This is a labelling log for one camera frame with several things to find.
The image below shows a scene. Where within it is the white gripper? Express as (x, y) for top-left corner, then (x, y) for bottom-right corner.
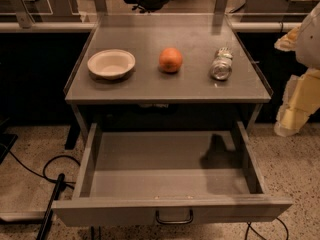
(274, 2), (320, 137)

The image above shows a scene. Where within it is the orange fruit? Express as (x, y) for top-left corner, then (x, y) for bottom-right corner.
(159, 47), (183, 73)

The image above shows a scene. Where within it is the open grey top drawer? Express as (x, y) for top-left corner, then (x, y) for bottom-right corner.
(53, 123), (292, 226)

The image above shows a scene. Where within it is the crushed silver can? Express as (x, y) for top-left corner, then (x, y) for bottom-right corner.
(210, 47), (233, 81)

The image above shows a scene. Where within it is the grey cabinet with glass rim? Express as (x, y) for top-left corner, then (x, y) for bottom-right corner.
(65, 14), (272, 136)

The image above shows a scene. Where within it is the white paper bowl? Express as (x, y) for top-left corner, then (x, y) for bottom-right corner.
(87, 49), (136, 80)

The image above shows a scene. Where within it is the black pole on floor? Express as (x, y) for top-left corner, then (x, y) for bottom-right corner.
(36, 174), (65, 240)

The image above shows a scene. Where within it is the black cable under drawer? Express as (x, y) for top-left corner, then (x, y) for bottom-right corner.
(244, 217), (290, 240)

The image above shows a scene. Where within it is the black drawer handle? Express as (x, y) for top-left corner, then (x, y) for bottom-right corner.
(155, 210), (194, 225)

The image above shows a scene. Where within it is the black floor cable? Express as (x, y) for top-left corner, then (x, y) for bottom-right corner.
(0, 143), (82, 190)

